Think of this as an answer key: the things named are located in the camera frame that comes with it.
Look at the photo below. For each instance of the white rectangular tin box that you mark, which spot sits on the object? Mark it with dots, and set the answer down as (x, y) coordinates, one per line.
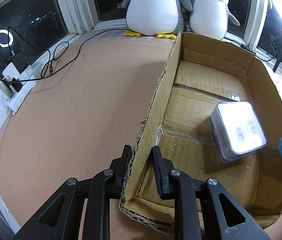
(237, 130)

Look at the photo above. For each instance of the large penguin plush toy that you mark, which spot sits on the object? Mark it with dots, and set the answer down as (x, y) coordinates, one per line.
(159, 18)

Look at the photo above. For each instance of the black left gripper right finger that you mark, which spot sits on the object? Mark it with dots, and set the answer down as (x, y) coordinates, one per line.
(162, 167)

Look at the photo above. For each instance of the small penguin plush toy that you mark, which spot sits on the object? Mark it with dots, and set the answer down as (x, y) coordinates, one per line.
(210, 18)

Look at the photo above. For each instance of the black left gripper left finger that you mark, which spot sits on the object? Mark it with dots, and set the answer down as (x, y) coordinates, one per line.
(119, 167)

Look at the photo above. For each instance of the white power strip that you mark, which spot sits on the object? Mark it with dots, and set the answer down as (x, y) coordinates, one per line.
(19, 97)

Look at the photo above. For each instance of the brown cardboard box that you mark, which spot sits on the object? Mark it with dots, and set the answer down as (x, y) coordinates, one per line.
(199, 73)

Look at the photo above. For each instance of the white power adapter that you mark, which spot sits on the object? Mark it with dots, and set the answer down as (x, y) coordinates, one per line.
(11, 71)

